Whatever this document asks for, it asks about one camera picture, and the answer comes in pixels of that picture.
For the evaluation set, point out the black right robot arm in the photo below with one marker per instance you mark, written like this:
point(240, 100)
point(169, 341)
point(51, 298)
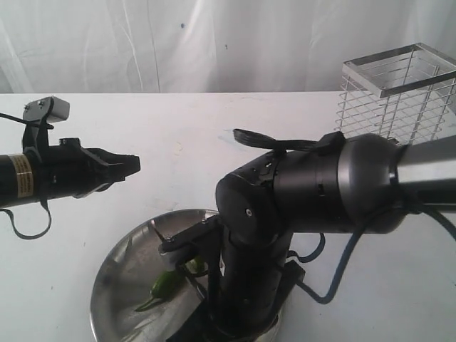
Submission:
point(336, 185)

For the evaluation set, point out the white backdrop curtain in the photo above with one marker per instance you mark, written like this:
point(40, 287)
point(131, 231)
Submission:
point(205, 46)

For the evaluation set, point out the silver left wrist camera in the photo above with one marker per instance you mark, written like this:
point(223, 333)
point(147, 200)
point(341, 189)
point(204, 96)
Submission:
point(50, 109)

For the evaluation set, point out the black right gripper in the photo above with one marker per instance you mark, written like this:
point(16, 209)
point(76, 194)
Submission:
point(244, 300)

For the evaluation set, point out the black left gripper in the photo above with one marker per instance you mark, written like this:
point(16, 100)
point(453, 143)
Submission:
point(74, 171)

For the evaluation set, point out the wire mesh utensil holder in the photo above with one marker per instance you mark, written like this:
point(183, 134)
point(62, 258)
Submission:
point(406, 94)

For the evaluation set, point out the green chili pepper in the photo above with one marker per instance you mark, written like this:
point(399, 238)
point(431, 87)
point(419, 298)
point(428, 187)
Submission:
point(169, 283)

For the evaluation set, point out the round steel plate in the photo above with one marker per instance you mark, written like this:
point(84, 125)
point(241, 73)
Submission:
point(125, 279)

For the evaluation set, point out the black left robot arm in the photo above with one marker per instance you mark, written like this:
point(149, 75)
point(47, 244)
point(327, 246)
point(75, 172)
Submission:
point(22, 181)

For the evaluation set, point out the black knife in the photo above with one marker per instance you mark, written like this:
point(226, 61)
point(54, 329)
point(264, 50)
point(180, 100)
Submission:
point(192, 280)

